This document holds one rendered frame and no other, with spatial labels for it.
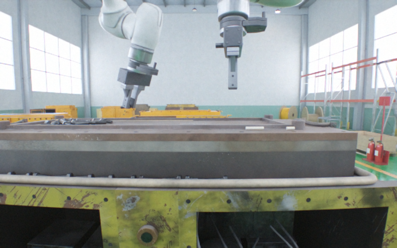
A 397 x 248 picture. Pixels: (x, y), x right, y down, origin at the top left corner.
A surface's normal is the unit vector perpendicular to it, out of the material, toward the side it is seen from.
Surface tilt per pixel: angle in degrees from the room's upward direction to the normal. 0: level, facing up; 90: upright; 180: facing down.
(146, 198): 90
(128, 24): 89
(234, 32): 90
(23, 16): 90
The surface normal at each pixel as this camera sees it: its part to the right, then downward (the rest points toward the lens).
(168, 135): -0.02, 0.11
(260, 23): 0.22, 0.11
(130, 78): 0.80, 0.41
